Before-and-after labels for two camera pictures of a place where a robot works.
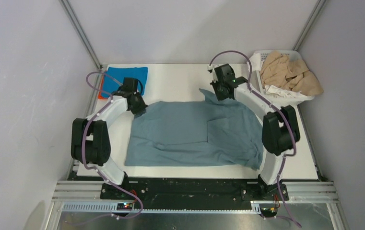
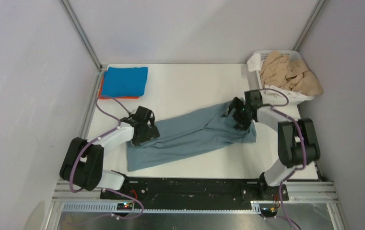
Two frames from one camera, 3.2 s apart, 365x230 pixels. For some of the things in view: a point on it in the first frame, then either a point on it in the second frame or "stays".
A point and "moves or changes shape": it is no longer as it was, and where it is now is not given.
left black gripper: [142, 107] to [152, 133]
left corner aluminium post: [69, 11] stays
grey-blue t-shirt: [208, 131] moves or changes shape
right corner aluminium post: [309, 25] stays
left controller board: [124, 206] stays
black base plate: [195, 189] stays
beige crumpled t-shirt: [279, 70] stays
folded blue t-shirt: [111, 86] stays
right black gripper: [216, 83] to [238, 104]
